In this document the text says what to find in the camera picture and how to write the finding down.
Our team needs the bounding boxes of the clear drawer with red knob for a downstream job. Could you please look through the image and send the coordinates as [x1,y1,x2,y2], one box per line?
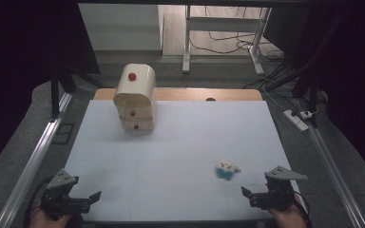
[120,118,155,131]

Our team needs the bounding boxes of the cream drawer cabinet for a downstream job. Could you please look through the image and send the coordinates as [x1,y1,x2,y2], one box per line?
[112,63,157,131]

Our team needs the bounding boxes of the black curtain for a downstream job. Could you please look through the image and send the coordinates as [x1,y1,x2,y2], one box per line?
[262,0,365,186]
[0,0,101,180]

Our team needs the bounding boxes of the white power strip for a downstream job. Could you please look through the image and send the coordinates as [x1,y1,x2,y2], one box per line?
[282,108,310,132]

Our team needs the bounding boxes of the white table mat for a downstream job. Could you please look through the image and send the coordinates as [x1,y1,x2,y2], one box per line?
[64,99,311,222]

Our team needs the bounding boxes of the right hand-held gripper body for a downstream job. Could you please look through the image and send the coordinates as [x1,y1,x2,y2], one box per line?
[250,165,308,212]

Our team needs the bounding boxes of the white desk frame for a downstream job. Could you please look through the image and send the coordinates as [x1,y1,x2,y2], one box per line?
[182,4,273,76]

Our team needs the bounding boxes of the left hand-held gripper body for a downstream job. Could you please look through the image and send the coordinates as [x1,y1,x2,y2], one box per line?
[41,168,91,219]

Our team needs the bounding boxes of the hand-held gripper cable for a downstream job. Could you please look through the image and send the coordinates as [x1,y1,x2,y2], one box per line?
[23,178,51,228]
[293,189,314,228]

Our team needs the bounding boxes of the left hand-held gripper cable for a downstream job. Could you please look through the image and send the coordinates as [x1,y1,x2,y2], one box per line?
[23,178,51,228]

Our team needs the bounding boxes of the black floor cable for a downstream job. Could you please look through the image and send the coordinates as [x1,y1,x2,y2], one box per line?
[188,6,283,63]

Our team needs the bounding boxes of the black metal stand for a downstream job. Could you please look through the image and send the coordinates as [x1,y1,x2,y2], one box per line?
[50,70,61,122]
[293,61,320,128]

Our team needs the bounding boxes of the white and blue plush toy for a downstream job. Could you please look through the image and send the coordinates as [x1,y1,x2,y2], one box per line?
[215,160,241,181]

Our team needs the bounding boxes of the person's right hand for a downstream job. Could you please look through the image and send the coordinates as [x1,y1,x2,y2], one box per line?
[267,196,308,228]

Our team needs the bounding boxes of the white cabinet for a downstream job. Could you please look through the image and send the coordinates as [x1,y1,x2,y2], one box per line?
[78,3,164,52]

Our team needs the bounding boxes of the person's left hand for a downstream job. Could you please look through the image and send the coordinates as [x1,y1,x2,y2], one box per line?
[28,207,74,228]

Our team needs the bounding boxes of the right hand-held gripper cable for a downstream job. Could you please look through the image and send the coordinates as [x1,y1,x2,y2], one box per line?
[293,189,314,228]

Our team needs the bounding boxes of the wooden table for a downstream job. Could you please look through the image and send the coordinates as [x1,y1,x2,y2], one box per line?
[93,87,264,103]

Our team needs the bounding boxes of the aluminium rail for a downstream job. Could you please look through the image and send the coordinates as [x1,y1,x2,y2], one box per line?
[0,91,74,228]
[294,98,365,228]

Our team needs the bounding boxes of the white floor cable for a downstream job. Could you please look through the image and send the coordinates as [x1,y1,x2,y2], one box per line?
[261,86,289,112]

